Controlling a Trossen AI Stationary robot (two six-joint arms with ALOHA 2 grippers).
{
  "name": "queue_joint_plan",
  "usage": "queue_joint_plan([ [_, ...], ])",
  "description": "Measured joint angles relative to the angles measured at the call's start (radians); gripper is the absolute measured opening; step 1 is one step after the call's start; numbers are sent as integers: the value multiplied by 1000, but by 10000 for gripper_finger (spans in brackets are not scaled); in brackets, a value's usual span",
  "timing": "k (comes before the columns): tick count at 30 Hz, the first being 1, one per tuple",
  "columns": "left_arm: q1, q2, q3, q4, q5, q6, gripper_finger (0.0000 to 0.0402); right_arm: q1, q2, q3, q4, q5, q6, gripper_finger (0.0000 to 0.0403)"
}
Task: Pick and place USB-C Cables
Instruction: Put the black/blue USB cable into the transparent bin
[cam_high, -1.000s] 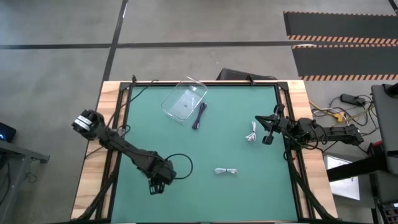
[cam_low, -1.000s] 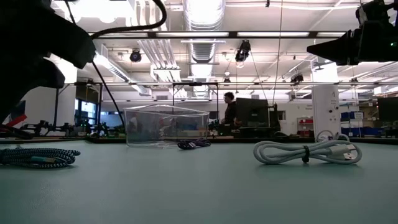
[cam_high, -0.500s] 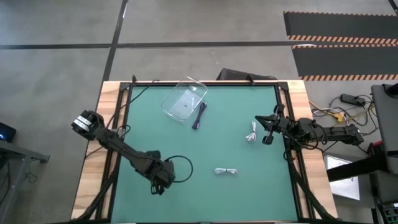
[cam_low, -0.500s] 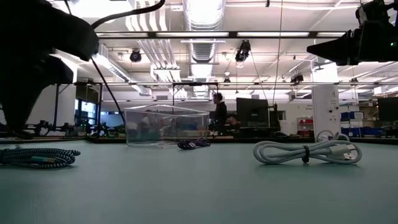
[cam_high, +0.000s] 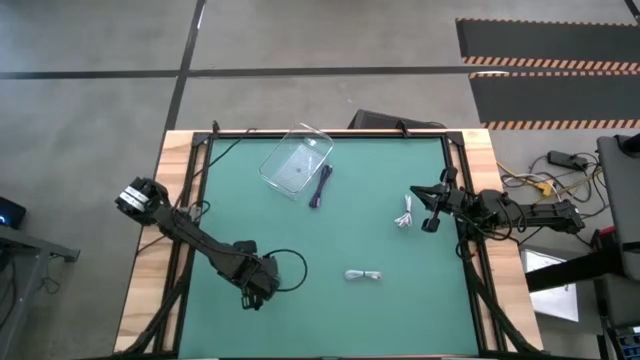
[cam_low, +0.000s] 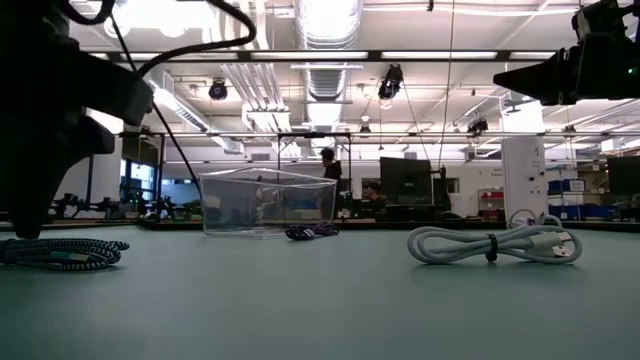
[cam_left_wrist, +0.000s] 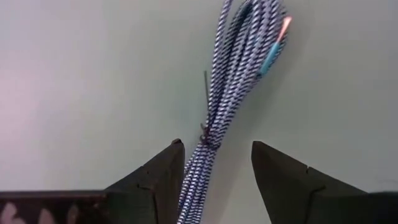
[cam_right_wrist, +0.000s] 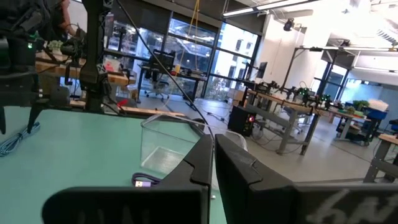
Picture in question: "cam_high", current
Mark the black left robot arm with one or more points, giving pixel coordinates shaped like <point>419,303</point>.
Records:
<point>200,237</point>

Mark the black power strip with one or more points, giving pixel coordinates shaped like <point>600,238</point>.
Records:
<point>567,160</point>

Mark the blue control panel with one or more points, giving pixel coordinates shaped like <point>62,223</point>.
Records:
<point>629,345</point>

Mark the black hazard-striped floor mat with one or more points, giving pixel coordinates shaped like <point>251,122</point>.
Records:
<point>555,97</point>
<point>550,40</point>

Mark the white sheet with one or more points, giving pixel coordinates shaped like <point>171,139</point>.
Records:
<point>550,300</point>

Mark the black support beam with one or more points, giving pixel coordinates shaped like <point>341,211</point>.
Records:
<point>570,272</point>

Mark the black device with blue light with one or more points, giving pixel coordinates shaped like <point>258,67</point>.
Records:
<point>10,212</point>

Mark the black aluminium table frame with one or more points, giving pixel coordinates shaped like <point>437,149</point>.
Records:
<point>350,134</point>

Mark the grey cabinet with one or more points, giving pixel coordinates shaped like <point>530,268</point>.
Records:
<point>625,200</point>

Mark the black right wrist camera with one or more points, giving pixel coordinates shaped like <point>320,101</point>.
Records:
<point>448,175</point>

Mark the grey metal desk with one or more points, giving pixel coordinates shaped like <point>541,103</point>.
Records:
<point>20,250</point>

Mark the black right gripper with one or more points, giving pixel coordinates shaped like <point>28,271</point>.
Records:
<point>462,205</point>

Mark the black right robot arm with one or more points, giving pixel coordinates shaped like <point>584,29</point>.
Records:
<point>545,215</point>

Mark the clear plastic container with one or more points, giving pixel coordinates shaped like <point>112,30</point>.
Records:
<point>295,165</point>

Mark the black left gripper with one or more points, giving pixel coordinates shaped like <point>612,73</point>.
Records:
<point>260,280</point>

